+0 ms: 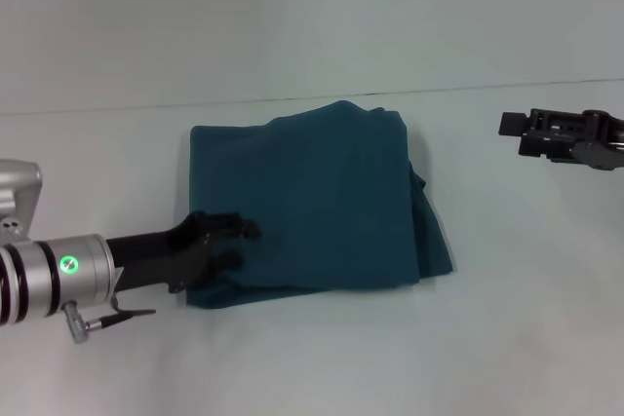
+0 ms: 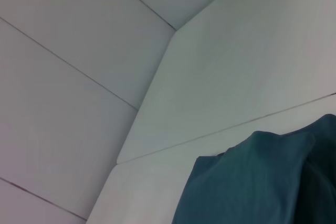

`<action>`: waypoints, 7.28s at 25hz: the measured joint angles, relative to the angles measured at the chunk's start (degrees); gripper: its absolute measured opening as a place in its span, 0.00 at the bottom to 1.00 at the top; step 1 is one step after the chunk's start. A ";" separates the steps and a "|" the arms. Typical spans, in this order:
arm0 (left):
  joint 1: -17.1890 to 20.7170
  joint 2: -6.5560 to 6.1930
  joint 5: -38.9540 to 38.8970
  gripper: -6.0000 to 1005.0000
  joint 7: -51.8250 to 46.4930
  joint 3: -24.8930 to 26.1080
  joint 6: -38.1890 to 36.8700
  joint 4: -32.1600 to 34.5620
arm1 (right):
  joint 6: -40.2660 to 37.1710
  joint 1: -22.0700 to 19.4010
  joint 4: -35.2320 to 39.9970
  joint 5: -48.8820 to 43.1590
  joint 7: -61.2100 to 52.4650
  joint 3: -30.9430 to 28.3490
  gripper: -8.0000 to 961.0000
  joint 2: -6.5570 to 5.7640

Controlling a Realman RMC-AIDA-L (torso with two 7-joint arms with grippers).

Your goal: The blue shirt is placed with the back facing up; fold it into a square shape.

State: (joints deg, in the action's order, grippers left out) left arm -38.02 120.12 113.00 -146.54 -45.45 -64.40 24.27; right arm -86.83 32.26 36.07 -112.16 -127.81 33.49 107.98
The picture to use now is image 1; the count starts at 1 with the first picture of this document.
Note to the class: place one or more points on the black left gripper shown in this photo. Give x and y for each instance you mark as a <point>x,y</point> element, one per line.
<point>161,253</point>

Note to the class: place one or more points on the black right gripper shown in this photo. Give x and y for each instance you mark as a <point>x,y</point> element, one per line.
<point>599,145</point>

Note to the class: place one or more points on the teal blue t-shirt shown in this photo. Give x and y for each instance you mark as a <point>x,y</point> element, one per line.
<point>317,192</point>

